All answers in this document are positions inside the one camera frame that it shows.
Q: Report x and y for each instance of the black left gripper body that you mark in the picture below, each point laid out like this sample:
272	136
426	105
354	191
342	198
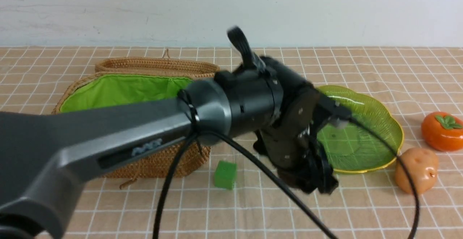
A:
292	146

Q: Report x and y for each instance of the brown potato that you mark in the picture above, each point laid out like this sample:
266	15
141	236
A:
423	167

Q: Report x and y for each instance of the orange persimmon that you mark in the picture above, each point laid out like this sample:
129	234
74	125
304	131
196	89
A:
442	131

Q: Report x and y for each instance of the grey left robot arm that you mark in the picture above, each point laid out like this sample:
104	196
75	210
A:
47	159

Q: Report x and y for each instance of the green glass leaf plate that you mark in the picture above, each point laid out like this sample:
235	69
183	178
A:
352	150

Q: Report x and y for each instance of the green foam cube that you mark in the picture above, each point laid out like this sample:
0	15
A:
225	175

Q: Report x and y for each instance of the wicker basket lid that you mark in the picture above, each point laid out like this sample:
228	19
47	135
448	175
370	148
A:
164	66

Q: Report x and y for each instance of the wicker basket green lining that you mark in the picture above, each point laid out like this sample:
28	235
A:
110	89

